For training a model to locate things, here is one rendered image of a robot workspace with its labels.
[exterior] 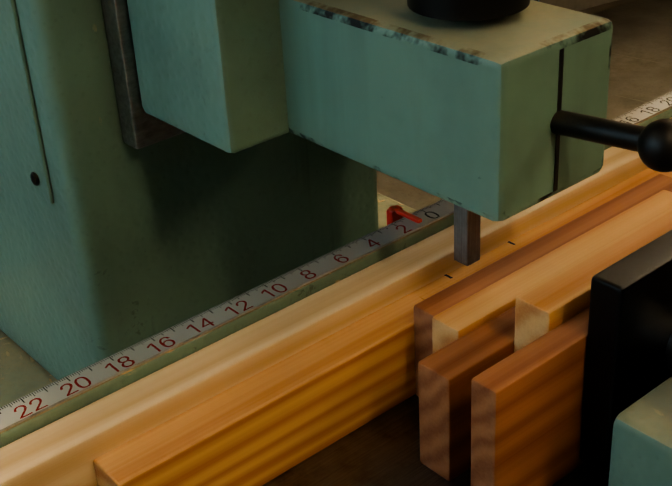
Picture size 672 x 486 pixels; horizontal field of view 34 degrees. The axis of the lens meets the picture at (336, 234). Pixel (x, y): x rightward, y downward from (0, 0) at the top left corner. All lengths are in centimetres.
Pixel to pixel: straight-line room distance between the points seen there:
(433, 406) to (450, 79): 13
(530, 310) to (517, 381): 4
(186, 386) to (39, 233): 22
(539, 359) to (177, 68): 22
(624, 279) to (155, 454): 19
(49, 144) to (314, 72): 16
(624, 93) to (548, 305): 286
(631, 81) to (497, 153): 295
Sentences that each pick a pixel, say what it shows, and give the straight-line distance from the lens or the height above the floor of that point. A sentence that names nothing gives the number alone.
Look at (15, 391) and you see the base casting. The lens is 74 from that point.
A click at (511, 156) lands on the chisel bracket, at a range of 44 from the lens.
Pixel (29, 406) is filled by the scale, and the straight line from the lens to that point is 45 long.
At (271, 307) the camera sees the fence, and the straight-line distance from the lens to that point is 49.
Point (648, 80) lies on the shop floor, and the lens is 340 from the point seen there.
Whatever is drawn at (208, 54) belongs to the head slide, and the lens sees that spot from 51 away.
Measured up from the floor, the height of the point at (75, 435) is 95.
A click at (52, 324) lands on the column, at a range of 70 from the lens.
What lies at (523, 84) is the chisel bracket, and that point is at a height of 106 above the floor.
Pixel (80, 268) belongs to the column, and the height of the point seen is 91.
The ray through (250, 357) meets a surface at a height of 95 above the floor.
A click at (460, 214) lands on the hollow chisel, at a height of 98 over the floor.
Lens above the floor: 122
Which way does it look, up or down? 29 degrees down
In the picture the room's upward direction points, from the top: 3 degrees counter-clockwise
